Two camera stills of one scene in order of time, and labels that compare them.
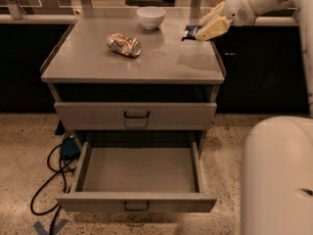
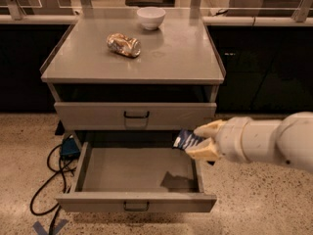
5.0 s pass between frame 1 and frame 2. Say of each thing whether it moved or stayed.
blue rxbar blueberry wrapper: moved
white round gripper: moved
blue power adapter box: stayed
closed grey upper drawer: stayed
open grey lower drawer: stayed
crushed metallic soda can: stayed
